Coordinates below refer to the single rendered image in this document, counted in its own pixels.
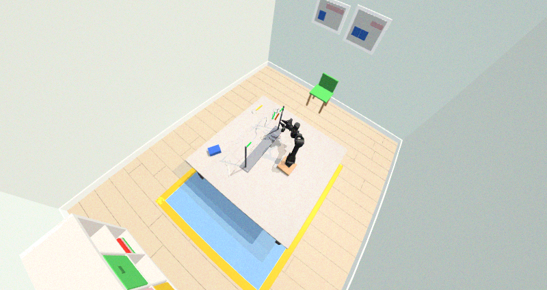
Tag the blue rectangular block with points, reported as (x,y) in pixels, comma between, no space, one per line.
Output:
(214,150)

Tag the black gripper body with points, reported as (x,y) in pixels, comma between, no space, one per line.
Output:
(285,127)

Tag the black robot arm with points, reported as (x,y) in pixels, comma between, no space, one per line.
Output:
(290,160)

